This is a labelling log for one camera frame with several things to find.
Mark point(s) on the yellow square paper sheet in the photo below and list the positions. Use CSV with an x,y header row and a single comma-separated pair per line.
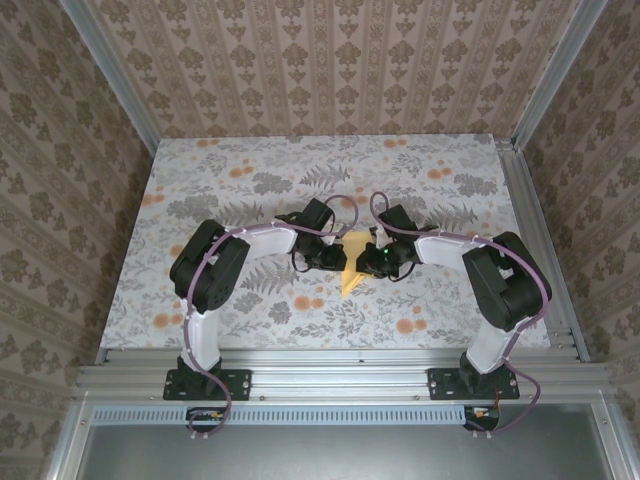
x,y
351,250

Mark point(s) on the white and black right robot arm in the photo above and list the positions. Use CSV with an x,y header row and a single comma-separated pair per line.
x,y
505,280

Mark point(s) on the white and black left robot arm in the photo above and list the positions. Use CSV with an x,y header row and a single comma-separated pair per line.
x,y
210,270

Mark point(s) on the floral table cover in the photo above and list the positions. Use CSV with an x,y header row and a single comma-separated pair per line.
x,y
380,320

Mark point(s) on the black circuit board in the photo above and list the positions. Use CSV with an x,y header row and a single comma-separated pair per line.
x,y
205,419
482,417

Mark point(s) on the grey metal panel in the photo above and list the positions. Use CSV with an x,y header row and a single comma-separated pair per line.
x,y
325,450

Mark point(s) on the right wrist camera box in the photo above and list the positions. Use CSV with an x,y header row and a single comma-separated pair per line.
x,y
380,233

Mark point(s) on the aluminium side rail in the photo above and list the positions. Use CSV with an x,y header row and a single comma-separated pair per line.
x,y
522,200

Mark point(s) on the aluminium frame rail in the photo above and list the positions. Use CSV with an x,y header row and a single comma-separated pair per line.
x,y
340,370

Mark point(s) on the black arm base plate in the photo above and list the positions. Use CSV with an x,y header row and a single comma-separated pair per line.
x,y
237,382
442,385

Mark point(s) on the aluminium frame post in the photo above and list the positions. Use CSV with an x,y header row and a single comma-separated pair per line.
x,y
555,75
115,80

